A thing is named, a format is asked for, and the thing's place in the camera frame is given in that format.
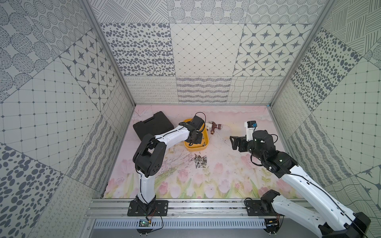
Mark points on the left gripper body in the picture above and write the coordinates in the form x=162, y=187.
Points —
x=195, y=138

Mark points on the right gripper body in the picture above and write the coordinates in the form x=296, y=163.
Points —
x=245, y=146

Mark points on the pile of silver bits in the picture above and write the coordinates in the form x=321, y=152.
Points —
x=200, y=161

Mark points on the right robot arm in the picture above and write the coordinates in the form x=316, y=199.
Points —
x=331, y=219

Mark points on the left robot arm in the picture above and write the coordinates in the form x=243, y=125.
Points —
x=150, y=154

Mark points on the red and white valve fitting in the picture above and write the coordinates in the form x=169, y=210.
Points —
x=212, y=127

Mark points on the black plastic tool case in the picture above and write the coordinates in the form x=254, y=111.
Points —
x=155, y=125

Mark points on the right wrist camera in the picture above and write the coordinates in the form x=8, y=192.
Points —
x=250, y=128

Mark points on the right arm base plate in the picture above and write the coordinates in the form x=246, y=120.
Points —
x=259, y=208

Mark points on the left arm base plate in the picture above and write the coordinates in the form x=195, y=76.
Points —
x=155, y=208

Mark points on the white slotted cable duct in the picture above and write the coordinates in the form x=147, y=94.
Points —
x=181, y=223

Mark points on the aluminium rail frame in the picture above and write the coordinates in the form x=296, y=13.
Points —
x=177, y=208

